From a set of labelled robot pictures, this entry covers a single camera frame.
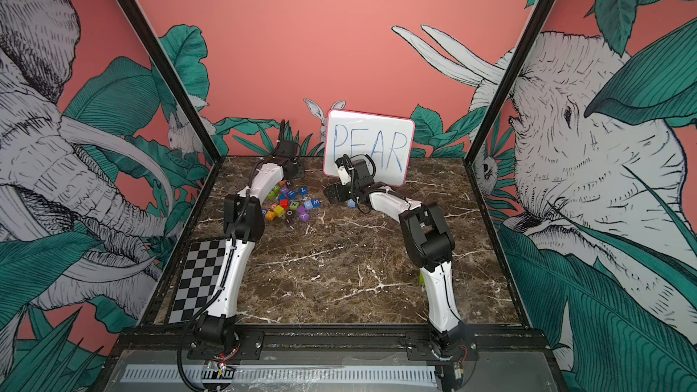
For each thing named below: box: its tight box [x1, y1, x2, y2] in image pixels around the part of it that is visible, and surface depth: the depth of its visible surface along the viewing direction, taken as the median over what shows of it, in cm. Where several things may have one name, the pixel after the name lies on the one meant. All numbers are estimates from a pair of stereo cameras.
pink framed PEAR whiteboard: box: [323, 108, 416, 187], surface depth 108 cm
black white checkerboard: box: [168, 238, 226, 324], surface depth 85 cm
